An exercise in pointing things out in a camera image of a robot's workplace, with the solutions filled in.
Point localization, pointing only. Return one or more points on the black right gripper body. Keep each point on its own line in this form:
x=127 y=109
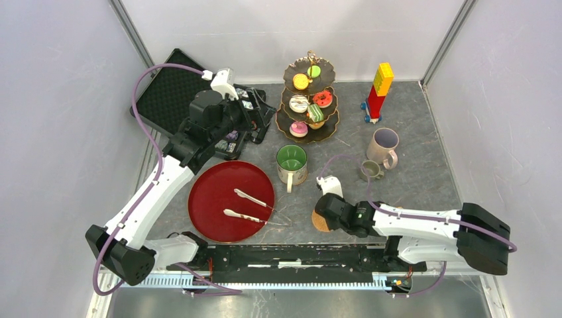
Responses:
x=336 y=225

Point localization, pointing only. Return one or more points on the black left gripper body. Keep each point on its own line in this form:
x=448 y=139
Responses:
x=232 y=120

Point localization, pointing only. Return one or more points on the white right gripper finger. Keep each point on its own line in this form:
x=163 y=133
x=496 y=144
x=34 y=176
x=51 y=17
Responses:
x=231 y=213
x=253 y=199

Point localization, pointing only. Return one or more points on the woven coaster front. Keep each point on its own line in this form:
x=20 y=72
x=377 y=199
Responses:
x=319 y=222

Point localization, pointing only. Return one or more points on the small grey cup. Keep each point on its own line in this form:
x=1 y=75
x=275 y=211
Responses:
x=370 y=170

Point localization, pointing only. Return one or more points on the green inside ceramic mug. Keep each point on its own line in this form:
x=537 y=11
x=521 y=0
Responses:
x=292 y=165

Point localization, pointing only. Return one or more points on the pink ceramic mug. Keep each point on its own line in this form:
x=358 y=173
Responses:
x=381 y=148

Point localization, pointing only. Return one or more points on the pink frosted donut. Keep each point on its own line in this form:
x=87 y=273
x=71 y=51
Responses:
x=299 y=129

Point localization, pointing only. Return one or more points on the white chocolate striped donut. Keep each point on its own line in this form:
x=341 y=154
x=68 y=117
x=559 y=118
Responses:
x=298 y=103

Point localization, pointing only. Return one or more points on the orange macaron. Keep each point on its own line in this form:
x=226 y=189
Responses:
x=300 y=81

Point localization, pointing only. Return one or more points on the green matcha cake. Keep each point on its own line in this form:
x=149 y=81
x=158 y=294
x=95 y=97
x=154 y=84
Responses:
x=315 y=113

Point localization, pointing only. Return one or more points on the green macaron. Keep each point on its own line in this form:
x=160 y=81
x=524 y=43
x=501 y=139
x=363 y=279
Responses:
x=313 y=71

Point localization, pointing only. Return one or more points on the red frosted donut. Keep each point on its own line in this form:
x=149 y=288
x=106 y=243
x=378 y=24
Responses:
x=323 y=99

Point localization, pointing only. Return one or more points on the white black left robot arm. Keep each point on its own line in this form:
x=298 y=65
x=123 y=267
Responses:
x=121 y=245

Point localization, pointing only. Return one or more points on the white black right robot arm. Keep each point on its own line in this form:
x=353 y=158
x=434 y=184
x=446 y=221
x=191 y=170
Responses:
x=470 y=235

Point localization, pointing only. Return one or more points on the red round tray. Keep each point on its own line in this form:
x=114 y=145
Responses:
x=213 y=192

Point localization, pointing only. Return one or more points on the black poker chip case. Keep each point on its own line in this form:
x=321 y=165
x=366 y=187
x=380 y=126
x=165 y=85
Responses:
x=163 y=106

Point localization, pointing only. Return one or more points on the three-tier black gold stand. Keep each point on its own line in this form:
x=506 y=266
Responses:
x=285 y=116

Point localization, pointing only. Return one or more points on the small brown pastry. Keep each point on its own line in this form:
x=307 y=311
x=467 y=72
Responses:
x=316 y=126

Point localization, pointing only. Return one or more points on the red yellow toy block tower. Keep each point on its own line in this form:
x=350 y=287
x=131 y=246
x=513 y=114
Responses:
x=374 y=101

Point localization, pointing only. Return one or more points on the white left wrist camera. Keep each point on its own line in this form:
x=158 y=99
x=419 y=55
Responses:
x=222 y=82

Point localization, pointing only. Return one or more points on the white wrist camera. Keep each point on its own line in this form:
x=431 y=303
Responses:
x=222 y=82
x=330 y=184

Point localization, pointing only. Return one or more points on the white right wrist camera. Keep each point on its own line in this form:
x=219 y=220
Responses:
x=330 y=184

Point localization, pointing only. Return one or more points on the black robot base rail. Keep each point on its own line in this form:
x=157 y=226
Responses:
x=299 y=263

